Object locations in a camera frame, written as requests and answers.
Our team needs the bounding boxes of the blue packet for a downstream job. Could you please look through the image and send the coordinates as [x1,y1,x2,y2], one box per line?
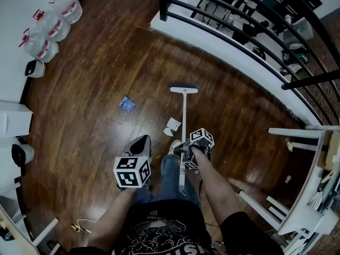
[118,95,137,114]

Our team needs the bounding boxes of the white cable with yellow clip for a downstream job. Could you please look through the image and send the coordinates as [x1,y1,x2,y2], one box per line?
[71,218,98,234]

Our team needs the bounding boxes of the white bin with black liner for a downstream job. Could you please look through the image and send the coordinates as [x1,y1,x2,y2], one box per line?
[24,59,47,79]
[11,143,36,168]

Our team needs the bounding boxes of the white paper scrap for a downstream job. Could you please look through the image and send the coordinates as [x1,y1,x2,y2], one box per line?
[166,117,182,132]

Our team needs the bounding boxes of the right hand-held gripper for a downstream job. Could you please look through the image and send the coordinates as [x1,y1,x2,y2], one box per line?
[172,127,215,171]

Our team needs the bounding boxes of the person's blue jeans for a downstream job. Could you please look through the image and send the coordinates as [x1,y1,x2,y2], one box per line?
[134,154,202,206]

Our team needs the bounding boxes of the white broom with grey bristles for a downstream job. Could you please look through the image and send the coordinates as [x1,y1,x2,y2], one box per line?
[168,82,200,197]

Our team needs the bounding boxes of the person's white shoe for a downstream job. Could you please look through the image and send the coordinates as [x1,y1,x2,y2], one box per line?
[168,139,183,155]

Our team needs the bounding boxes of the brown cardboard box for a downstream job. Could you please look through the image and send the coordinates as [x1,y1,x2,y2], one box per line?
[317,130,340,171]

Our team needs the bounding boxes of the person's left forearm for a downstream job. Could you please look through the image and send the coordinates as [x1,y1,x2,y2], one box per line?
[92,187,137,252]

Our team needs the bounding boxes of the person's right forearm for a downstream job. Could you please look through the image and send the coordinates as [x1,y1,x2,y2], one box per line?
[191,146,242,228]

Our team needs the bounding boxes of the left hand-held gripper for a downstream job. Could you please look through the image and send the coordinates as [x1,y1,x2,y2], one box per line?
[113,154,154,192]

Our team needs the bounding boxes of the black metal railing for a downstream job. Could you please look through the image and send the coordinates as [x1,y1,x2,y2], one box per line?
[158,0,340,128]

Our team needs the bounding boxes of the clear water jug red cap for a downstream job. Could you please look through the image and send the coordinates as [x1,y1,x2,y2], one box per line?
[48,0,83,25]
[18,28,60,64]
[32,8,71,43]

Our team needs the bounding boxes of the person's black printed shirt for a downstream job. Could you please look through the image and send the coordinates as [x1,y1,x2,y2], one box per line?
[70,199,285,255]

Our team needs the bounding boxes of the white storage box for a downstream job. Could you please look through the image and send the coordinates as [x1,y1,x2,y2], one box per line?
[0,101,34,138]

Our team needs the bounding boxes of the white side table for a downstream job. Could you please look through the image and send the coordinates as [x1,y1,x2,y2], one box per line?
[0,203,60,255]

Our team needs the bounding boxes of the long white table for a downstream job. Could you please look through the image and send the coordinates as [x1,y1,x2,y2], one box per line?
[237,125,340,244]

